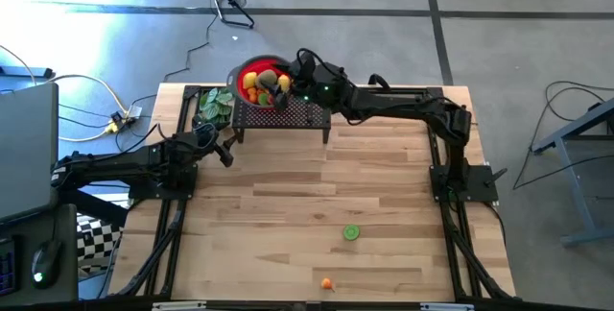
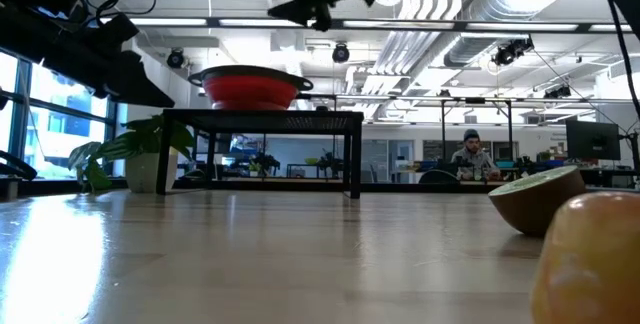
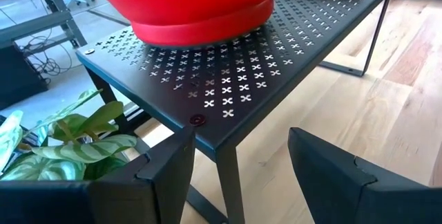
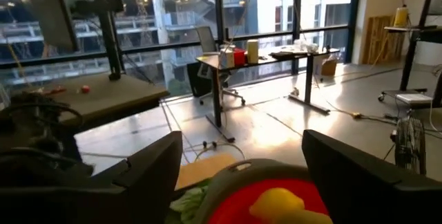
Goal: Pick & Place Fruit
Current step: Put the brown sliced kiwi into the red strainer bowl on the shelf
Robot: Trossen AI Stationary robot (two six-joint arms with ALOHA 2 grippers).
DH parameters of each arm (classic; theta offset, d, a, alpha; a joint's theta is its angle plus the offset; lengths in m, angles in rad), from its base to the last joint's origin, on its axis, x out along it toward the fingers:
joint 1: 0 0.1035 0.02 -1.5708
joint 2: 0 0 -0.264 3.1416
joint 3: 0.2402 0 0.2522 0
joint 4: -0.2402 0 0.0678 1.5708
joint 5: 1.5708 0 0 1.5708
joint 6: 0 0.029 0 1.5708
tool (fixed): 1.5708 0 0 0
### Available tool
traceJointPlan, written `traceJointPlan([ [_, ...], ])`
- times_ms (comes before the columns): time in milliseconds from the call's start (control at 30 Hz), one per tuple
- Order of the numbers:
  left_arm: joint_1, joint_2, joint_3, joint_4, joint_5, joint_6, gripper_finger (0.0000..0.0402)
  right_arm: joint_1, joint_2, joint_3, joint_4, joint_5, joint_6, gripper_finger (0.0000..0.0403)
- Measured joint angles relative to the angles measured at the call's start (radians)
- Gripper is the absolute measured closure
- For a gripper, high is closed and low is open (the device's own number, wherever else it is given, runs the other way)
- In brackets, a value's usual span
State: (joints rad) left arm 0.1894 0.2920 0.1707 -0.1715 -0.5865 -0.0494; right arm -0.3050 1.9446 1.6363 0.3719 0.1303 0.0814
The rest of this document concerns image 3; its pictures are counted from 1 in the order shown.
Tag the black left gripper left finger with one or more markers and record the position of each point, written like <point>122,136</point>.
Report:
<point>148,189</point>

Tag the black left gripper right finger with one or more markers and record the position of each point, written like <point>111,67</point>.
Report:
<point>331,182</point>

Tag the green potted plant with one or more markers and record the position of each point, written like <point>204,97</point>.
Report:
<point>83,151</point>

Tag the black perforated metal shelf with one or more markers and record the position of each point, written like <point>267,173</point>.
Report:
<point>310,44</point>

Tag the black computer tower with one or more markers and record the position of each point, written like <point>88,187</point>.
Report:
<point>17,75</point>

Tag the red collapsible colander bowl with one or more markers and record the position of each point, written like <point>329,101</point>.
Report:
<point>193,6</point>

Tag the wooden side table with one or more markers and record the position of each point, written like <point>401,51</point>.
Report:
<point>38,25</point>

